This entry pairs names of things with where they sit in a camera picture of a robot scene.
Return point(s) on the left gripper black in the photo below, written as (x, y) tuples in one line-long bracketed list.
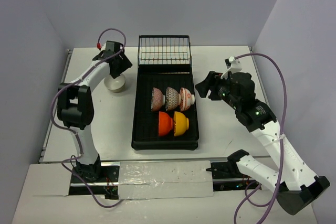
[(119, 66)]

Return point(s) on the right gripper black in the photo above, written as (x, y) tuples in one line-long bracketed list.
[(212, 81)]

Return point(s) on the white ceramic bowl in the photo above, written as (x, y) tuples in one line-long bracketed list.
[(115, 85)]

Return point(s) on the orange white patterned bowl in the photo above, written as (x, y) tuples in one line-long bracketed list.
[(187, 99)]

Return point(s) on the brown geometric patterned bowl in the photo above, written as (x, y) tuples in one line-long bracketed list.
[(172, 99)]

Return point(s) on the yellow plastic bowl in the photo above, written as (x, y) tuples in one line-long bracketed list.
[(181, 123)]

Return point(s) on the dark floral patterned bowl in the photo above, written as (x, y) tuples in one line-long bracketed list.
[(157, 99)]

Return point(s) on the orange plastic bowl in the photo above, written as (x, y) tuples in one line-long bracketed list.
[(165, 124)]

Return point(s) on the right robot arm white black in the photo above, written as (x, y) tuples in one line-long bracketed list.
[(299, 185)]

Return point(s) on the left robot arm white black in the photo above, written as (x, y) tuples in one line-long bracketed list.
[(75, 106)]

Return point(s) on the black dish rack tray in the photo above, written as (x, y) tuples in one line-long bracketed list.
[(145, 135)]

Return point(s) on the silver tape strip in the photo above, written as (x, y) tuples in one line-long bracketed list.
[(158, 180)]

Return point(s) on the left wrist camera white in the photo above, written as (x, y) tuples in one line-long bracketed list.
[(101, 46)]

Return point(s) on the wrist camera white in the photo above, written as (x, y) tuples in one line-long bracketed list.
[(101, 46), (233, 66)]

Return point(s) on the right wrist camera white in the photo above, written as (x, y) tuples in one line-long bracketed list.
[(233, 66)]

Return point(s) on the black wire plate holder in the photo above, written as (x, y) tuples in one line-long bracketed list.
[(164, 54)]

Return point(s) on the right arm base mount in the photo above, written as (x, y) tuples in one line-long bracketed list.
[(226, 179)]

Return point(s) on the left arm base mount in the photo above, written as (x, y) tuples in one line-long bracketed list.
[(101, 180)]

